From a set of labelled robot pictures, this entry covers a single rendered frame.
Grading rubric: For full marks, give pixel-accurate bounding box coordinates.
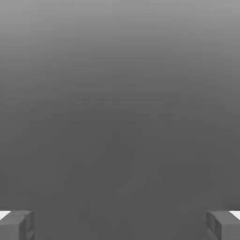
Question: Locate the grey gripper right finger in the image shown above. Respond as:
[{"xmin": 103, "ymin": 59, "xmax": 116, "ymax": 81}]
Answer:
[{"xmin": 205, "ymin": 210, "xmax": 240, "ymax": 240}]

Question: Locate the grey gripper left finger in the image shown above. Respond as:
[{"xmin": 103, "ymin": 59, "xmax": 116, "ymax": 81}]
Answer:
[{"xmin": 0, "ymin": 210, "xmax": 35, "ymax": 240}]

